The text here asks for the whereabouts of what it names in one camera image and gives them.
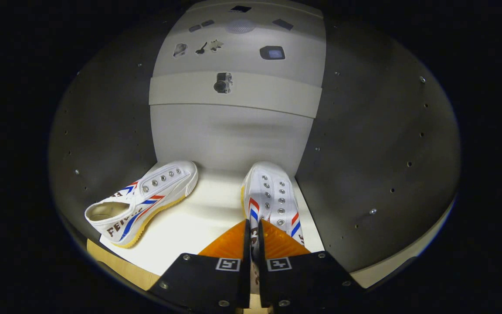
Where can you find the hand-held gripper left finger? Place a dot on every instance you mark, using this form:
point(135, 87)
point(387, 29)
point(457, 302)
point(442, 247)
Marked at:
point(207, 283)

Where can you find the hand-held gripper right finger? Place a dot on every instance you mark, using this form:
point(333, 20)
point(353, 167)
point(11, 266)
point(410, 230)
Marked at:
point(303, 281)

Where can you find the white striped canvas shoe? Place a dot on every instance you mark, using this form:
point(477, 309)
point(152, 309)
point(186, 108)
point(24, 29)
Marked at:
point(146, 200)
point(273, 192)

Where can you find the grey shoe cabinet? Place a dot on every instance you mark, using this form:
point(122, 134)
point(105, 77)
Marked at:
point(364, 152)

